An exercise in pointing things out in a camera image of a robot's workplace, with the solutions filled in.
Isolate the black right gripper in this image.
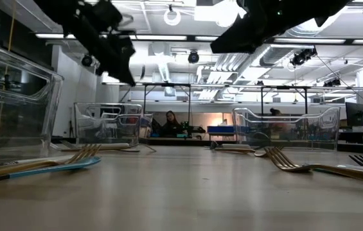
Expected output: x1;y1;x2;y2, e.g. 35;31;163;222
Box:
209;0;317;55

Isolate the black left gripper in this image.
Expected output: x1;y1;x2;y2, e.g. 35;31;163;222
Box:
71;0;137;87

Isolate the gold fork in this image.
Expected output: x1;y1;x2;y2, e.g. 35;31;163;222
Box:
215;146;269;158
263;146;363;186
0;143;102;182

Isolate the black ceiling spotlight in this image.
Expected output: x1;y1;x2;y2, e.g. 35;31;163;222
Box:
80;54;94;68
187;50;200;64

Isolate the black ceiling light cluster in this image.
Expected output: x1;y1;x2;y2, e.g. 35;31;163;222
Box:
289;47;318;67
322;78;342;88

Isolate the clear plastic bin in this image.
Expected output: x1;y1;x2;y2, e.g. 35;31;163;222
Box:
73;101;154;147
231;106;342;152
0;37;66;167

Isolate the person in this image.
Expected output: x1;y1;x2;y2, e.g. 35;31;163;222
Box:
159;110;186;139
268;108;287;132

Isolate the blue crate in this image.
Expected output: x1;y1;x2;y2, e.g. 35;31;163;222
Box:
206;125;237;134

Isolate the black monitor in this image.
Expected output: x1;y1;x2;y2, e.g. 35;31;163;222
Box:
344;101;363;128

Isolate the white ring light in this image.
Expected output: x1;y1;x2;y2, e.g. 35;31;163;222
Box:
163;8;182;27

